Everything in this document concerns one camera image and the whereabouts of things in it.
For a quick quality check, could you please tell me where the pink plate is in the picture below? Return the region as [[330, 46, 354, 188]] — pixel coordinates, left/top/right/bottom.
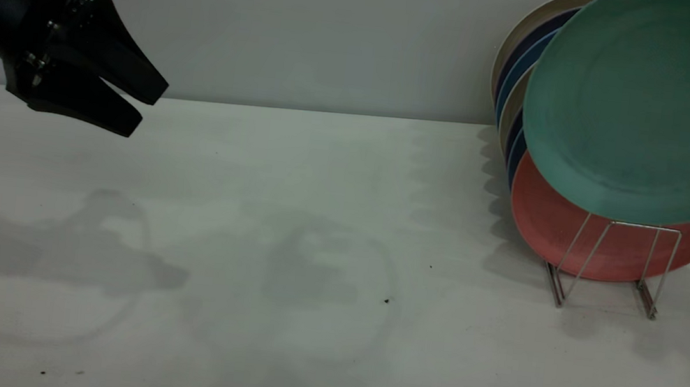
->
[[503, 150, 690, 291]]

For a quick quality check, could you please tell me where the green plate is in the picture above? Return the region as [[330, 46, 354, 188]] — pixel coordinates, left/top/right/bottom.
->
[[512, 0, 690, 229]]

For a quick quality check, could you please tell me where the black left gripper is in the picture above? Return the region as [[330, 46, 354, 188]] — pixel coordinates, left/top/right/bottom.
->
[[0, 0, 178, 141]]

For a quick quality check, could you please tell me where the metal wire plate rack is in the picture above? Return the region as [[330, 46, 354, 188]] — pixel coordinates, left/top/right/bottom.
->
[[540, 207, 684, 322]]

